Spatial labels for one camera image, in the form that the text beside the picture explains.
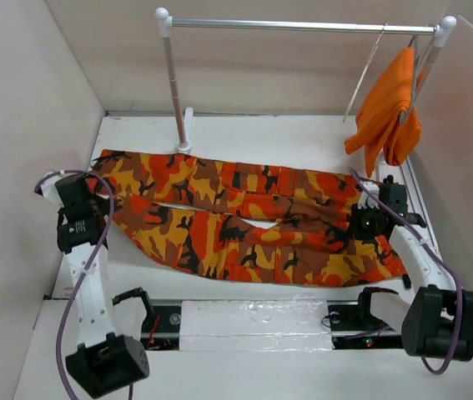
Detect orange camouflage trousers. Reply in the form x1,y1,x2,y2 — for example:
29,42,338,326
89,149,406,288

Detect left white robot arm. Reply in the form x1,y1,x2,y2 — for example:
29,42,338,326
54,173,158,399

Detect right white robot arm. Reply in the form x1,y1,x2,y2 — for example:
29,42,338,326
348,172,473,375

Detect orange cloth on hanger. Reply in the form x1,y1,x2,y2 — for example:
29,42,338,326
345,47,422,177

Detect empty white hanger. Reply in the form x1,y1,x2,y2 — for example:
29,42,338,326
342,23,388,123

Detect grey hanger holding cloth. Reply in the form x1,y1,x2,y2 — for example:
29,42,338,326
399,35,436,126

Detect white foam block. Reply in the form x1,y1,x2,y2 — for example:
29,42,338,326
179,299,333,353

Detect white metal clothes rack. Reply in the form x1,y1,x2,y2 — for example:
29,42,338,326
154,7,457,154

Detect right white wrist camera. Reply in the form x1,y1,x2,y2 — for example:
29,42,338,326
357,181,380,209

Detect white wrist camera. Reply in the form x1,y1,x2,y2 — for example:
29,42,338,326
357,181,380,209
34,170,77,207

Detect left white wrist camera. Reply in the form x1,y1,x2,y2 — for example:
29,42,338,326
34,170,77,207

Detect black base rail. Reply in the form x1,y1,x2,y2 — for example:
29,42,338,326
142,299,402,351

